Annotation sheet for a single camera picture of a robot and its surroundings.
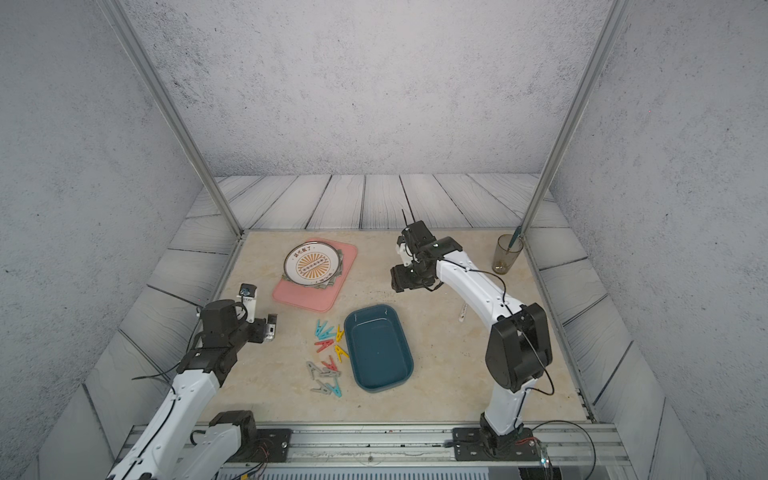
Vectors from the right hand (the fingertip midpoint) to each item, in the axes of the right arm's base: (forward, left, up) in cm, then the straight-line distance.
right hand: (402, 282), depth 85 cm
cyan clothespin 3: (-24, +18, -15) cm, 34 cm away
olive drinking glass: (+16, -34, -11) cm, 39 cm away
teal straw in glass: (+21, -38, -4) cm, 44 cm away
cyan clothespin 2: (-8, +23, -15) cm, 29 cm away
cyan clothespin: (-6, +26, -15) cm, 31 cm away
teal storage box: (-13, +7, -16) cm, 21 cm away
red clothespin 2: (-17, +21, -16) cm, 31 cm away
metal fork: (-1, -19, -16) cm, 25 cm away
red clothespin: (-11, +23, -15) cm, 30 cm away
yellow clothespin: (-9, +19, -15) cm, 26 cm away
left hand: (-8, +39, -3) cm, 40 cm away
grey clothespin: (-19, +26, -15) cm, 35 cm away
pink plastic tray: (+6, +30, -18) cm, 35 cm away
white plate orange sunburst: (+18, +33, -13) cm, 40 cm away
